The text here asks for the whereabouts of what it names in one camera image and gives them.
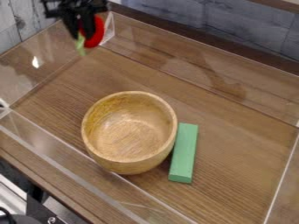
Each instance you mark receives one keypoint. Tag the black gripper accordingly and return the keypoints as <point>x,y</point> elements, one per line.
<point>61,8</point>

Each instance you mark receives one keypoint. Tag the red felt fruit green leaf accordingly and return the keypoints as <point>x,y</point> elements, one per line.
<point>89,39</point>

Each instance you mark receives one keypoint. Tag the clear acrylic tray wall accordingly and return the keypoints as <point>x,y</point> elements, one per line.
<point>241,101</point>

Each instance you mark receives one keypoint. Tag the green rectangular block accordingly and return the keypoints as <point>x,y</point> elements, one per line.
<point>183,153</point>

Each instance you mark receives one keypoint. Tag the wooden bowl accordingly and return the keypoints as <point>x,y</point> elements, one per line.
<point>128,131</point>

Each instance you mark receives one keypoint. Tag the black stand with cable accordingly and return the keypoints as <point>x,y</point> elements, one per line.
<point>21,199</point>

